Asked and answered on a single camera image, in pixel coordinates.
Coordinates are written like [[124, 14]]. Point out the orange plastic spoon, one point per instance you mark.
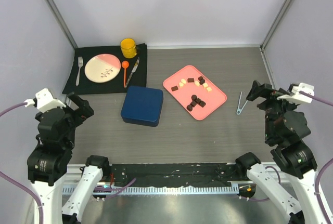
[[125, 65]]

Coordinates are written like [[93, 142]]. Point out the dark blue box lid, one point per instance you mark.
[[142, 103]]

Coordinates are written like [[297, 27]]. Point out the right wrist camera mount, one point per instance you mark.
[[298, 94]]

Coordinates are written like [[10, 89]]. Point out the silver fork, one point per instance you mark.
[[80, 65]]

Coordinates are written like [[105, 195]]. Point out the light blue plastic tongs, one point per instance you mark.
[[241, 104]]

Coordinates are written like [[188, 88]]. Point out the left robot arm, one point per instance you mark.
[[48, 163]]

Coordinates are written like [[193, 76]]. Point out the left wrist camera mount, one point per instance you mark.
[[44, 101]]

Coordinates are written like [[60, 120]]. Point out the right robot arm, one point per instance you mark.
[[299, 165]]

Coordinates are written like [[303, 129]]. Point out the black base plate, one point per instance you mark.
[[175, 175]]

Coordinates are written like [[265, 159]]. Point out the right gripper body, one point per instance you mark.
[[273, 107]]

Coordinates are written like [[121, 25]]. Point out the steak knife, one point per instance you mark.
[[132, 72]]

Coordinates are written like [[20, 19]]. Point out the pink plastic tray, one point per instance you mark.
[[198, 85]]

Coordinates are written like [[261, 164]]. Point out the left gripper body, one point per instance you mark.
[[69, 141]]

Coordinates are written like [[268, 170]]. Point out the yellow mug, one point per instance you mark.
[[128, 48]]

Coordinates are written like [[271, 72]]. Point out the pink and cream plate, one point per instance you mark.
[[102, 68]]

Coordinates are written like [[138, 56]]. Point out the dark blue chocolate box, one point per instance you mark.
[[144, 122]]

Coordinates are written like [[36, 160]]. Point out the black cloth placemat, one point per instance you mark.
[[86, 87]]

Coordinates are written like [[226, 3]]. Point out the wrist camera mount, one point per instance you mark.
[[44, 101], [298, 94]]

